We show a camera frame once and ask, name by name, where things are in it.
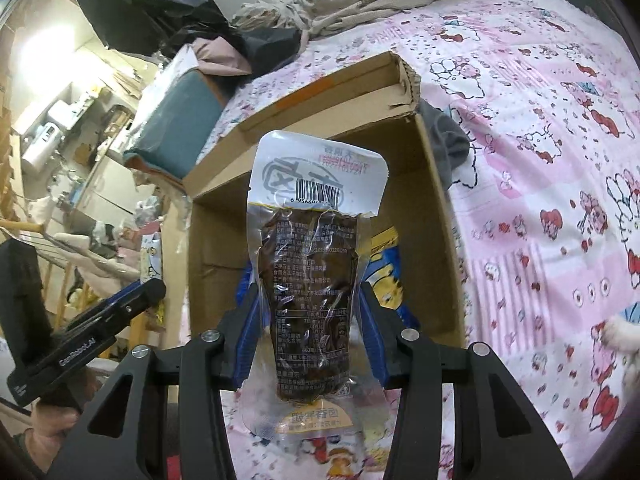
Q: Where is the pink garment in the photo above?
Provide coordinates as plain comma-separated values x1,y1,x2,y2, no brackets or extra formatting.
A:
191,36,252,79

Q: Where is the brown cardboard box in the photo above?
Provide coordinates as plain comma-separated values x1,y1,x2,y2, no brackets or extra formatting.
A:
181,50,469,363

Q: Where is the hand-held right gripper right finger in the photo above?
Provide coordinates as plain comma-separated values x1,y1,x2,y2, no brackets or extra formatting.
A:
357,281,574,480

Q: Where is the small black plastic bag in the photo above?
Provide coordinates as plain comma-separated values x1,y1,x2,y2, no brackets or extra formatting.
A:
229,25,302,81

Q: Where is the clear packet of dark snack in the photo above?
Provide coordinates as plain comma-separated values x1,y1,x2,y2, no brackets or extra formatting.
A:
239,130,389,442

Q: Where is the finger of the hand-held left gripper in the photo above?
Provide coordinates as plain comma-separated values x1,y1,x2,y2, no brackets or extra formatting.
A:
75,281,147,318
50,278,167,343

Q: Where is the person's left hand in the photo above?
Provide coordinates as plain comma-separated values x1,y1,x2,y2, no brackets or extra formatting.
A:
25,395,83,463

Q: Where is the white water heater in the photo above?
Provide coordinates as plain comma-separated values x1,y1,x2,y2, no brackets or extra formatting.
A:
21,100,71,172

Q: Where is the grey and white cat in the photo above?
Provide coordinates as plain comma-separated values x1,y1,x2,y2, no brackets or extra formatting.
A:
601,316,640,362

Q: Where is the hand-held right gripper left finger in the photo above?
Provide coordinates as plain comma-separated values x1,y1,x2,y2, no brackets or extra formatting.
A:
47,280,263,480

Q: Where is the large black plastic bag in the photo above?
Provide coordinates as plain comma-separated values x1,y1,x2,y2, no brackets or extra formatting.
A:
59,0,228,57

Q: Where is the blue cartoon cat snack packet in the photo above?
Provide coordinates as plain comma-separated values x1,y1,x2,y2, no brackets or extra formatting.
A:
361,226,422,332

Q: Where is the dark grey sock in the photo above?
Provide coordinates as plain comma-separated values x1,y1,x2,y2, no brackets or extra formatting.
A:
419,99,472,188

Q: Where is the beige hanging cloth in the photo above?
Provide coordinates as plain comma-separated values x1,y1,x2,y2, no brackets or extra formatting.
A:
52,231,147,303

